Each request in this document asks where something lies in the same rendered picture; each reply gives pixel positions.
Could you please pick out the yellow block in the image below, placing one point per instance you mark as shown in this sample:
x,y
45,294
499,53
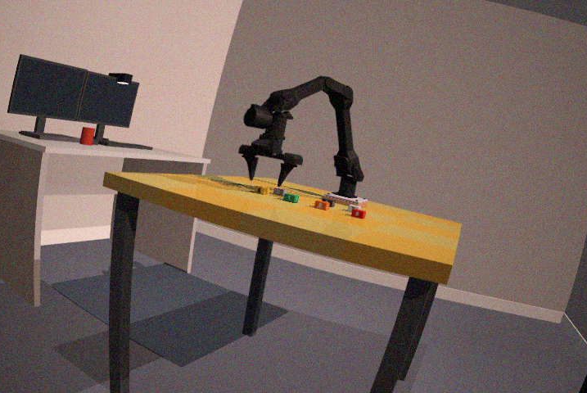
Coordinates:
x,y
261,190

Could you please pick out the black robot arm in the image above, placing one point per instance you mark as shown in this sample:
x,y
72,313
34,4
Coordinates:
x,y
341,97

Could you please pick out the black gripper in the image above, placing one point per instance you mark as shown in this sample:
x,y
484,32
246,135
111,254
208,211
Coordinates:
x,y
290,160

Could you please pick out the green block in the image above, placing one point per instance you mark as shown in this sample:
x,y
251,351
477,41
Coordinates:
x,y
291,198

